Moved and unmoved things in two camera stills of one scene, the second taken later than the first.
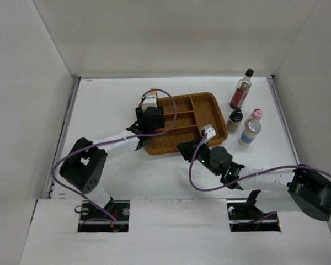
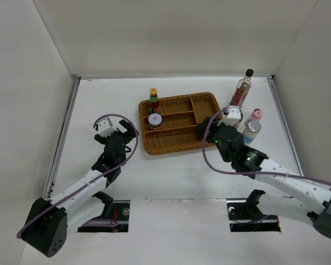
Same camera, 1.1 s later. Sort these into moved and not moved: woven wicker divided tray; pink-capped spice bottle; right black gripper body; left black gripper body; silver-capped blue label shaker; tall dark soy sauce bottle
Moved: right black gripper body; left black gripper body
Not moved: woven wicker divided tray; tall dark soy sauce bottle; pink-capped spice bottle; silver-capped blue label shaker
